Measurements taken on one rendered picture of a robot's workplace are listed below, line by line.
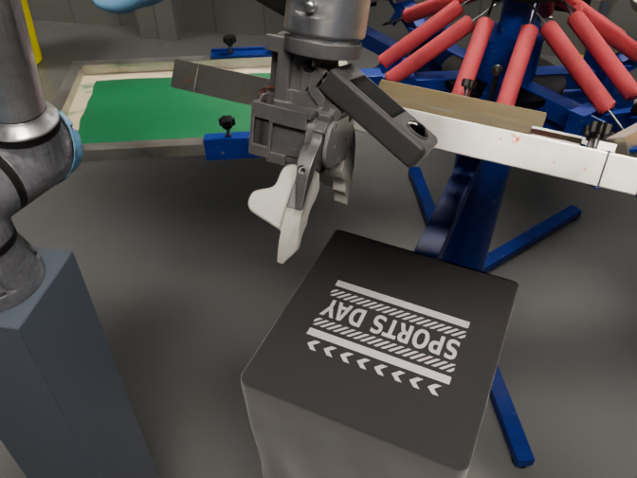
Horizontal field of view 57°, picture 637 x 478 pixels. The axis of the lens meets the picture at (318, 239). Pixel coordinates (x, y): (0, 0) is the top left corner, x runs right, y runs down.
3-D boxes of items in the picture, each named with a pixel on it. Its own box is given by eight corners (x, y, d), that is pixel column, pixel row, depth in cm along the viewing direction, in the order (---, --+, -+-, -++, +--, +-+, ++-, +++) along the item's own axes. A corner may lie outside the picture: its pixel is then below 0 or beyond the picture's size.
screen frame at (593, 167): (635, 196, 61) (647, 160, 61) (170, 86, 79) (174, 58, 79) (583, 177, 135) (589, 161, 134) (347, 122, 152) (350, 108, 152)
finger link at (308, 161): (293, 215, 57) (322, 134, 58) (310, 220, 56) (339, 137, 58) (278, 201, 53) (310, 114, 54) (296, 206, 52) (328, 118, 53)
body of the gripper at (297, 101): (281, 143, 64) (292, 27, 59) (354, 161, 61) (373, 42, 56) (245, 160, 58) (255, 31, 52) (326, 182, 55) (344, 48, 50)
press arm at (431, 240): (379, 403, 119) (381, 386, 115) (352, 393, 121) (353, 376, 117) (501, 117, 203) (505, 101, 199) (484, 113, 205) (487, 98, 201)
